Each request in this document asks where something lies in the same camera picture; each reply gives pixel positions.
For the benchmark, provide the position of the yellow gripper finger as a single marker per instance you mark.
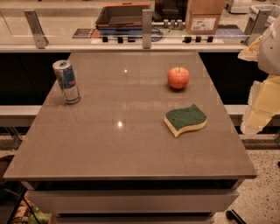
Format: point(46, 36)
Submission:
point(250, 53)
point(263, 105)

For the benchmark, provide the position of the red apple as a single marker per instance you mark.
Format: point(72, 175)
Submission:
point(178, 77)

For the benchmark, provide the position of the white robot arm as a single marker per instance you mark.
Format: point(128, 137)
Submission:
point(269, 50)

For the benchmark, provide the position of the redbull can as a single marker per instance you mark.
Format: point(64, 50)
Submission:
point(67, 82)

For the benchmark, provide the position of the cardboard box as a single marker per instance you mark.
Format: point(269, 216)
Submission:
point(203, 16)

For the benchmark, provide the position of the green yellow sponge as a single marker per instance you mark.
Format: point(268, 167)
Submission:
point(183, 120)

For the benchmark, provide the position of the dark open tray box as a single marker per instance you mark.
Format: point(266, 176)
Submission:
point(122, 14)

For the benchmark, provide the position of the right metal bracket post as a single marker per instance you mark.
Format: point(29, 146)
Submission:
point(256, 26)

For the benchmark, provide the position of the metal bracket post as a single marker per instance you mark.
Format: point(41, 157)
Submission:
point(256, 26)
point(146, 28)
point(40, 39)

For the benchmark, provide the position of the middle metal bracket post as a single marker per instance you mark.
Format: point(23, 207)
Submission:
point(146, 28)

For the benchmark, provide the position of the left metal bracket post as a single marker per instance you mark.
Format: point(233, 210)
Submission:
point(40, 39)

